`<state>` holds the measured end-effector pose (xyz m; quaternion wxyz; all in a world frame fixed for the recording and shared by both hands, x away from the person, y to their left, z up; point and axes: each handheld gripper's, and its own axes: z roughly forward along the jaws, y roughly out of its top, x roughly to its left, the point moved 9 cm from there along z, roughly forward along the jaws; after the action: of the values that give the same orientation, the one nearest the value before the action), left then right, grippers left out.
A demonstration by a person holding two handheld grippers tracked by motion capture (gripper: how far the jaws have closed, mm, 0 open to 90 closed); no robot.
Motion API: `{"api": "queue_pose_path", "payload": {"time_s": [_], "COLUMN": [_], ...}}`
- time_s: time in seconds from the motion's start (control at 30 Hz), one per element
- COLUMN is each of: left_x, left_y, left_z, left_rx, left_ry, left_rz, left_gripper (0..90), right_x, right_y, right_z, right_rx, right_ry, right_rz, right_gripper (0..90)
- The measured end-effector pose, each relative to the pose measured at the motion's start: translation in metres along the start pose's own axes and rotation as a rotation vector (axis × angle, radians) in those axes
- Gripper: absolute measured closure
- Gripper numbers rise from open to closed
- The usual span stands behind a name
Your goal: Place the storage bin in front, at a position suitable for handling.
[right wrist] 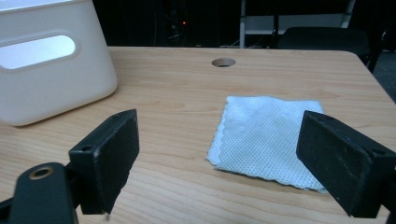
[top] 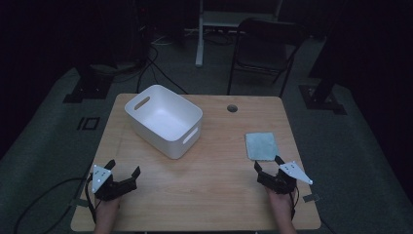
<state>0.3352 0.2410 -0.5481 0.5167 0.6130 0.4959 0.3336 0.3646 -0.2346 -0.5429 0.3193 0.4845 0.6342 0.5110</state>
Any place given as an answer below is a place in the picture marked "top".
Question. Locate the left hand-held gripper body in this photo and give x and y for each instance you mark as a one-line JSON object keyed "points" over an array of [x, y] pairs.
{"points": [[100, 177]]}

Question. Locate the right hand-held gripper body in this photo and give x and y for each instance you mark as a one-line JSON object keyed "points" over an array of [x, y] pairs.
{"points": [[282, 183]]}

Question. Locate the light blue cloth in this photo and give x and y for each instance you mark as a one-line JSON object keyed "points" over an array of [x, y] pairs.
{"points": [[261, 146]]}

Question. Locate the white plastic bin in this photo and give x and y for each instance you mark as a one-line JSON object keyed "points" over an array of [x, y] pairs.
{"points": [[165, 120]]}

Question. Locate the person's right hand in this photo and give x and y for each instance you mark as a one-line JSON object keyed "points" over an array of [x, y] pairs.
{"points": [[282, 203]]}

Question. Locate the person's left hand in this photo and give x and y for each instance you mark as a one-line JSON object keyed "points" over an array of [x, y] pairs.
{"points": [[107, 208]]}

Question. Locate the black stand base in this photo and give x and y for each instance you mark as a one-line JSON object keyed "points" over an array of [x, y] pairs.
{"points": [[319, 99], [87, 89]]}

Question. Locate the grey floor mat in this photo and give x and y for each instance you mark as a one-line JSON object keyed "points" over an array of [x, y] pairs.
{"points": [[207, 81]]}

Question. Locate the black folding chair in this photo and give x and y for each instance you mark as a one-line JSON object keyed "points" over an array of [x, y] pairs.
{"points": [[266, 42]]}

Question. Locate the white metal desk frame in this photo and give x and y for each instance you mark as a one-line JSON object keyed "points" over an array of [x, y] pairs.
{"points": [[199, 39]]}

